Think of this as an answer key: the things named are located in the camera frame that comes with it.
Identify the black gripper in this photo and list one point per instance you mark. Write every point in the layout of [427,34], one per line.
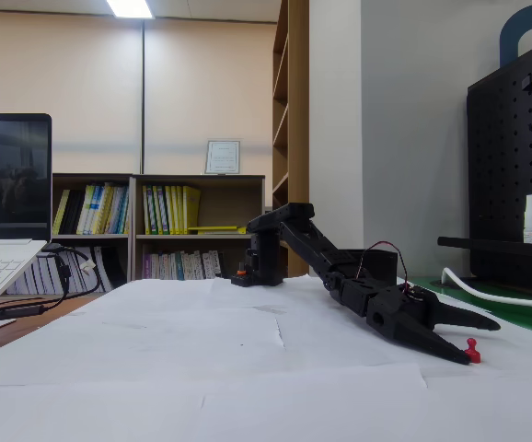
[391,309]

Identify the red push pin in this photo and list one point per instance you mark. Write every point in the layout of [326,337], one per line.
[474,354]

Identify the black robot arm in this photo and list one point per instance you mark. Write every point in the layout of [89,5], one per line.
[312,239]

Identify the black open box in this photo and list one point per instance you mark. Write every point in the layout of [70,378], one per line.
[381,264]

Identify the green desk mat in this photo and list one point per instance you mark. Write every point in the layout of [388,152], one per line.
[523,317]

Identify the white paper sheet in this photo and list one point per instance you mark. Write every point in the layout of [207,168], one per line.
[247,405]
[132,340]
[339,340]

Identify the black pegboard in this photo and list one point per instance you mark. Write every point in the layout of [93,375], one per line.
[510,175]

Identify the tall wooden bookshelf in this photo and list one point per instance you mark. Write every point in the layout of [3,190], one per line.
[296,138]

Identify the flat yellow folder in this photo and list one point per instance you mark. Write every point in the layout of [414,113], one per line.
[213,228]

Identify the wide low wooden bookshelf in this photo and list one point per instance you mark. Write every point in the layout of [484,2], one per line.
[220,184]

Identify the thick yellow binder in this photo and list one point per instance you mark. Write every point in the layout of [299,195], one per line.
[192,209]

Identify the framed certificate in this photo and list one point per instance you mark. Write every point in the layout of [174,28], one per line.
[223,156]

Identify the blue arch-shaped board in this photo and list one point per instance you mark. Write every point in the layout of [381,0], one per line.
[507,37]

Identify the narrow low wooden bookshelf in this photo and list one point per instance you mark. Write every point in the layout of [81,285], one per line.
[92,237]

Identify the ceiling light panel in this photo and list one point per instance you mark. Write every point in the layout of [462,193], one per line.
[130,8]

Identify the white laptop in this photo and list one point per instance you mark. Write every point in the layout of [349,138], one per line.
[8,184]

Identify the black pegboard shelf rail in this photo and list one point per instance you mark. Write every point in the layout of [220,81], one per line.
[487,245]

